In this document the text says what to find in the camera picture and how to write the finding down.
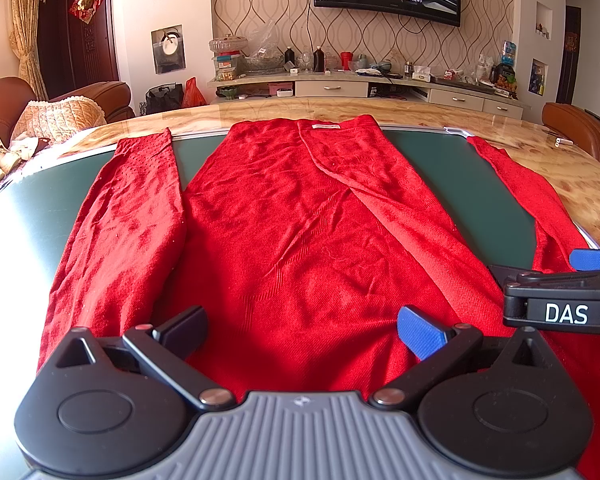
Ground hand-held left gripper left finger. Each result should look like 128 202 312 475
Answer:
47 305 238 412

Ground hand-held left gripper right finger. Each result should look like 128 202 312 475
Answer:
368 305 558 409

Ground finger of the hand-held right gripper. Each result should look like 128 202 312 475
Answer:
569 248 600 272
488 263 548 288

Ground red knit cardigan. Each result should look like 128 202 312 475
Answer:
36 115 600 480

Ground brown leather armchair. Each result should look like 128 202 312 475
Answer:
49 80 135 122
541 101 600 165

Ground blue printed box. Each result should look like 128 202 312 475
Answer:
528 58 548 97

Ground dark narrow door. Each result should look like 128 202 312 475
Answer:
562 6 582 106

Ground colourful snack bag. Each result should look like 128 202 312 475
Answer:
494 62 518 93

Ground black handbag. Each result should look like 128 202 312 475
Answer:
145 82 185 116

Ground red plastic bag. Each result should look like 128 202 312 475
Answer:
181 77 208 108

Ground white crumpled cloth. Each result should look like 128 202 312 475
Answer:
9 136 40 161

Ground beige quilted cushion cover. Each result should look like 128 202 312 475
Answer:
11 96 107 146

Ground beige TV cabinet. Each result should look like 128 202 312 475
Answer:
207 71 531 121

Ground stacked colourful boxes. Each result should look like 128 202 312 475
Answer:
214 54 242 82

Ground clear plastic bag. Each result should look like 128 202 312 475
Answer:
242 20 287 75

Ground glass lidded candy dish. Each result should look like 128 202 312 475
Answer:
209 34 248 56

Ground brown leather sofa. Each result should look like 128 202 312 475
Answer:
0 76 37 133

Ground dark wooden door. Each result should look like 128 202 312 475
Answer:
50 0 120 88

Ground red door ornament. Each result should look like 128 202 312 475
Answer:
68 0 105 24

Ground yellow curtain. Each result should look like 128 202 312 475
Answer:
9 0 51 102

